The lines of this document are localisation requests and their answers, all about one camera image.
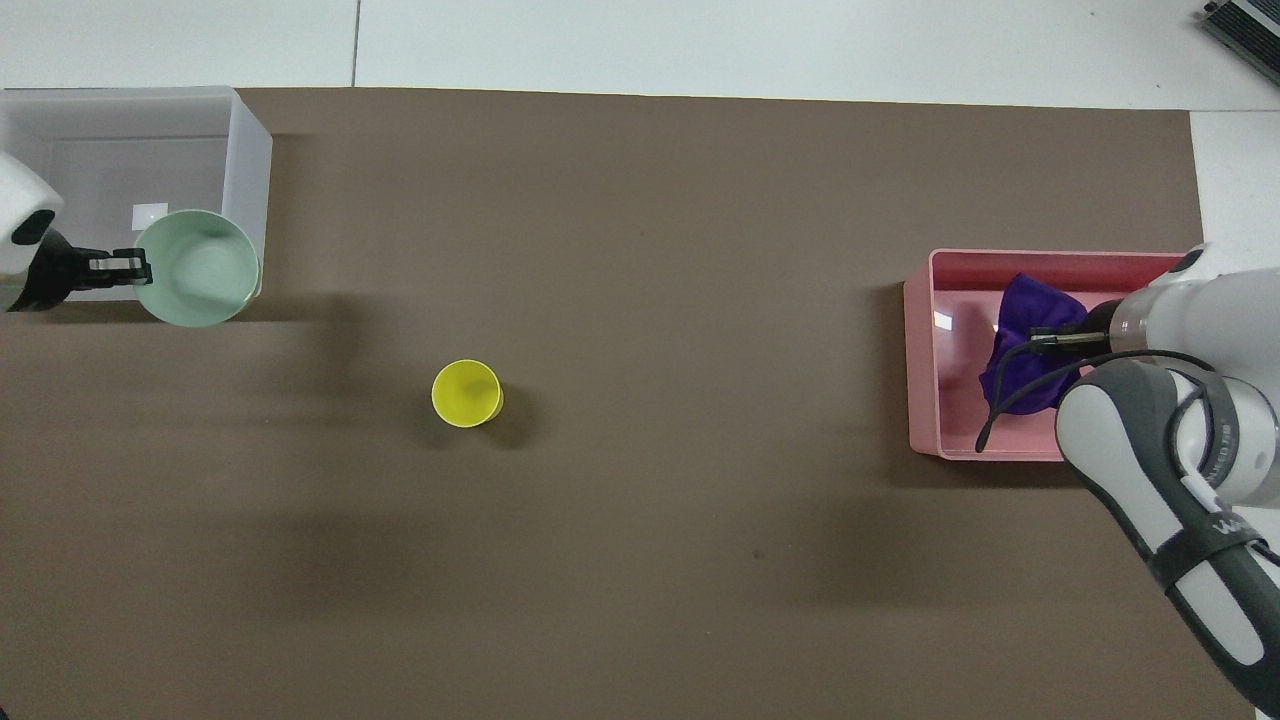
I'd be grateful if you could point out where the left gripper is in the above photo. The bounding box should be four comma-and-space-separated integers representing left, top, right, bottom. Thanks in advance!
14, 230, 98, 313

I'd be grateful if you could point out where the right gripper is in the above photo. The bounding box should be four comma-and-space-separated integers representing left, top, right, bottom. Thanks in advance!
1076, 299, 1122, 359

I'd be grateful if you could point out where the purple cloth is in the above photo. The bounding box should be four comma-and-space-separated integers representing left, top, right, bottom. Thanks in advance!
978, 272, 1093, 415

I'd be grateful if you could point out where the pale green plastic cup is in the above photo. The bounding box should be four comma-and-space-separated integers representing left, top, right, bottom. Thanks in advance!
132, 209, 263, 329

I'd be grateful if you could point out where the translucent white plastic bin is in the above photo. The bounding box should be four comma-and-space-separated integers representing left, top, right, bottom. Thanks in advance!
0, 86, 273, 303

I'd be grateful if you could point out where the pink plastic bin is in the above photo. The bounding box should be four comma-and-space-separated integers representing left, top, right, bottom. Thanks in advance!
903, 248, 1191, 463

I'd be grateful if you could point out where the grey ribbed metal device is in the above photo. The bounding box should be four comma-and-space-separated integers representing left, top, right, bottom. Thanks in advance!
1200, 0, 1280, 57

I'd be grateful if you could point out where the yellow plastic cup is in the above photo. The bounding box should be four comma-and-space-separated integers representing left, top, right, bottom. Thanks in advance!
431, 359, 505, 429

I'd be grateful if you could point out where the black cable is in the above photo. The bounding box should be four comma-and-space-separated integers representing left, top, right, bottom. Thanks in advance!
975, 323, 1243, 454

